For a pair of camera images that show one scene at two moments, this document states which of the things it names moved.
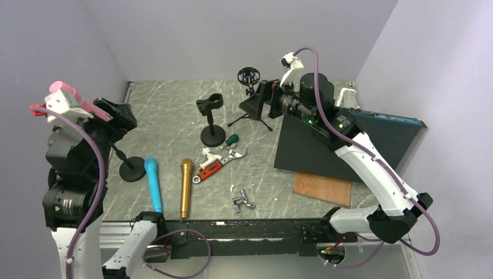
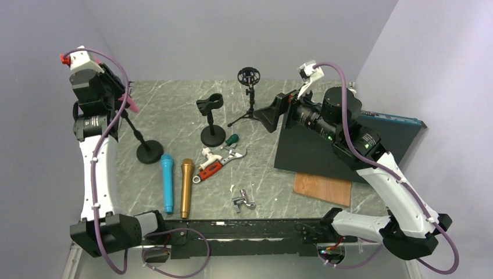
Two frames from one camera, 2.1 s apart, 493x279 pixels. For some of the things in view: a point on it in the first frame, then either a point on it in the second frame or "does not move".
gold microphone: [186, 172] does not move
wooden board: [324, 189] does not move
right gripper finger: [253, 105] → [270, 116]
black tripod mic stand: [249, 76] does not move
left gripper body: [106, 135] → [114, 88]
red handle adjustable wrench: [236, 153] does not move
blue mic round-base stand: [213, 135] does not move
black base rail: [204, 239] does not move
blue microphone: [150, 165] → [167, 168]
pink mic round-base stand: [133, 169] → [149, 151]
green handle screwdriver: [232, 139] does not move
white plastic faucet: [212, 158] does not move
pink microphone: [60, 85] → [132, 103]
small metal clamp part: [236, 201] does not move
